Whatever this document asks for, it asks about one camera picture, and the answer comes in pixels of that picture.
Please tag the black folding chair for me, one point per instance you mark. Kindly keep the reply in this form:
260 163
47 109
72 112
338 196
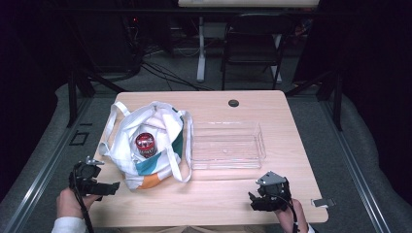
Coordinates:
256 32

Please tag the person's left hand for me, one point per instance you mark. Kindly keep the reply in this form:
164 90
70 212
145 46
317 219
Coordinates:
69 204

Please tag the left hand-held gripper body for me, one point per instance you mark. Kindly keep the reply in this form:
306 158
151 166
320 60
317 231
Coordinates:
85 173

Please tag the clear plastic tray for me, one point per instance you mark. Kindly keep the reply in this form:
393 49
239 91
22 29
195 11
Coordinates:
226 149

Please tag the white background table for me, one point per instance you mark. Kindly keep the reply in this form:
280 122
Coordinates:
246 2

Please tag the black metal stand frame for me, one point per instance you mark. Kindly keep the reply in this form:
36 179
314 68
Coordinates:
336 97
73 97

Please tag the person's right hand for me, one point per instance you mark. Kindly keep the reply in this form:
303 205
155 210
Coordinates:
293 216

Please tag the white teal orange tote bag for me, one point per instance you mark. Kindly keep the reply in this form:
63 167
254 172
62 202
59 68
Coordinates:
162 129

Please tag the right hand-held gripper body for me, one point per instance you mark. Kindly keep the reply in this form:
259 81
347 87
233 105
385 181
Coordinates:
275 189

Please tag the red lidded can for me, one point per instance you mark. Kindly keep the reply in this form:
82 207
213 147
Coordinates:
145 144

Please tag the person's tan trousers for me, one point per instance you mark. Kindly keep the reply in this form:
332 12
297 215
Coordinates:
194 229

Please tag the aluminium floor rail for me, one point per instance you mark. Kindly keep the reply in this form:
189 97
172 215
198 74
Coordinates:
42 181
356 168

